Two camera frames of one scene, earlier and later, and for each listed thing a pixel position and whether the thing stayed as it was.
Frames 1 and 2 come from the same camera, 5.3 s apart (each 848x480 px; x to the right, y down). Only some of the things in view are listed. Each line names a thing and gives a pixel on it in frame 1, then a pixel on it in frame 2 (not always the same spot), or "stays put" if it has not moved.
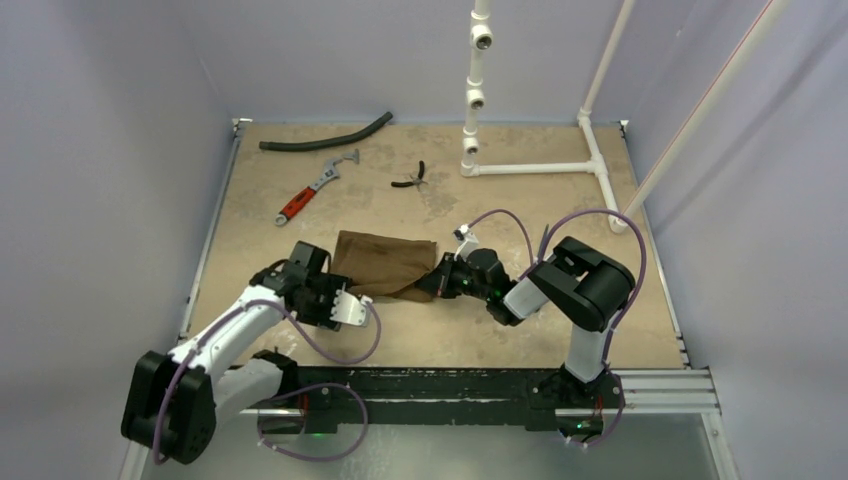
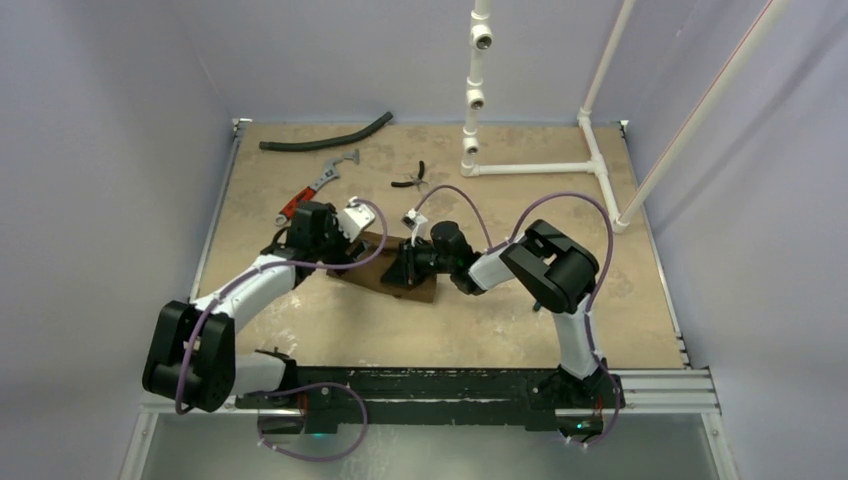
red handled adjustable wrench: (304, 196) stays put
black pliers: (415, 181) stays put
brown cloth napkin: (385, 267) stays put
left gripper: (322, 319) -> (344, 244)
